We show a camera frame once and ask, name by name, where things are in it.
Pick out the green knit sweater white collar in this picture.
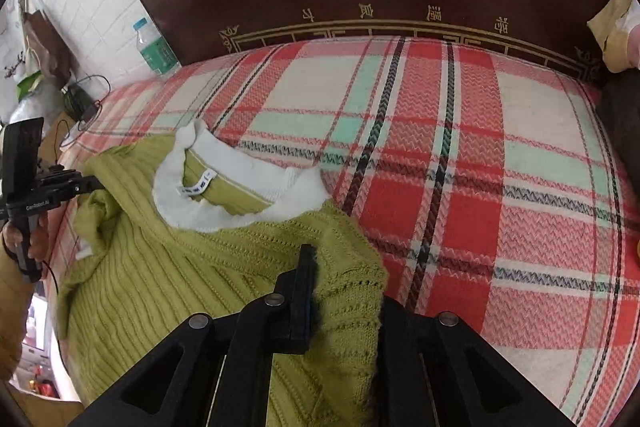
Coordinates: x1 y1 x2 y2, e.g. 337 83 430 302
56 120 387 426

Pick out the person left hand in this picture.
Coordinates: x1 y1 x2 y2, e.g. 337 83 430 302
2 211 50 264

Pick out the white plastic bag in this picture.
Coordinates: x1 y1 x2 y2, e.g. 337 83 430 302
9 77 64 133

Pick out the brown paper shopping bag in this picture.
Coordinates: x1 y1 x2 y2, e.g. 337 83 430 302
24 11 72 90

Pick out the red plaid bed sheet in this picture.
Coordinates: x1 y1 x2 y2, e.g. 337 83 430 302
52 37 639 426

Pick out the green label water bottle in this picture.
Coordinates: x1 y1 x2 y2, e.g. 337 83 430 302
134 17 181 78

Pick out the beige cloth bundle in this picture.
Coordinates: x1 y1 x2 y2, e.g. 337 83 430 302
587 0 640 74

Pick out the black power adapter with cable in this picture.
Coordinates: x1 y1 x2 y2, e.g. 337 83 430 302
53 74 112 150

